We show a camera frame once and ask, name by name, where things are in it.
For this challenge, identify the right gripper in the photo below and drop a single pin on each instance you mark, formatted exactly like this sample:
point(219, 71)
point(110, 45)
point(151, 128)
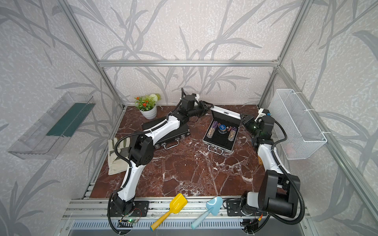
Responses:
point(247, 120)

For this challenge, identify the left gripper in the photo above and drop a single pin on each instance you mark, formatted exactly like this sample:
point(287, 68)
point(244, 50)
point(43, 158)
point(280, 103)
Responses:
point(205, 107)

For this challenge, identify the silver aluminium poker case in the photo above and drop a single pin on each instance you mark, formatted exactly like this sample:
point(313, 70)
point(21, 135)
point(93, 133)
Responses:
point(219, 143)

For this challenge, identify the black poker case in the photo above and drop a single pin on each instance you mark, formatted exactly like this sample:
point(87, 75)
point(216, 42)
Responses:
point(174, 136)

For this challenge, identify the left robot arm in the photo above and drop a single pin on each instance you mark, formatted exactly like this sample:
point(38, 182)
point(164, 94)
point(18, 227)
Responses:
point(137, 149)

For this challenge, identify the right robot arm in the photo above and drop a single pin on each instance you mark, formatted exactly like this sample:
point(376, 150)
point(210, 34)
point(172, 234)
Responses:
point(279, 195)

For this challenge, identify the poker chips row right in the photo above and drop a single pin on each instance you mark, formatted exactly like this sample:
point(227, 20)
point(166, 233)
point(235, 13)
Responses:
point(232, 133)

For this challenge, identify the poker chips row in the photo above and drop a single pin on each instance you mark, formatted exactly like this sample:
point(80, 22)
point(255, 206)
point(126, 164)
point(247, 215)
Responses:
point(232, 133)
point(212, 129)

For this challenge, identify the poker chips row left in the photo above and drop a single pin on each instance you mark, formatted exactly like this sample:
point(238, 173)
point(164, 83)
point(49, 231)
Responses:
point(212, 129)

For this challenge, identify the blue dealer button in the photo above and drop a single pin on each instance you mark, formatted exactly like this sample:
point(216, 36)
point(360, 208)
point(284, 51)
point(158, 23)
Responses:
point(223, 129)

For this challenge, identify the potted plant white pot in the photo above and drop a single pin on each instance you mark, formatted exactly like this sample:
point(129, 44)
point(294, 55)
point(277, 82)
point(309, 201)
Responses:
point(147, 105)

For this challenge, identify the light blue toy shovel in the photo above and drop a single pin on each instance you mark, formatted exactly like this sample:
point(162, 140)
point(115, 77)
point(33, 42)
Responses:
point(213, 207)

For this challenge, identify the yellow toy shovel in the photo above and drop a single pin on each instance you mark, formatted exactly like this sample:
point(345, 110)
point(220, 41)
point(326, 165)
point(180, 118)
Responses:
point(175, 206)

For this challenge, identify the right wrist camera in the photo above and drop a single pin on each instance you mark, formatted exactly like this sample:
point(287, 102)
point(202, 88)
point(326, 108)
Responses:
point(262, 112)

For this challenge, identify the white wire mesh basket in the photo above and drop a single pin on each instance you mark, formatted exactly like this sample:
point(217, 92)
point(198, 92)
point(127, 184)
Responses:
point(304, 136)

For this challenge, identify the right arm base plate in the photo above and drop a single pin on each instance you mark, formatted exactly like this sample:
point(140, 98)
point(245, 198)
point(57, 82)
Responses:
point(233, 208)

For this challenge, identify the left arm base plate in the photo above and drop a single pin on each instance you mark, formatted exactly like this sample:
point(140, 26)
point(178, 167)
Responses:
point(137, 209)

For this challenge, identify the clear plastic wall shelf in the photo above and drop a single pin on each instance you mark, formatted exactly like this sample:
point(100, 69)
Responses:
point(50, 134)

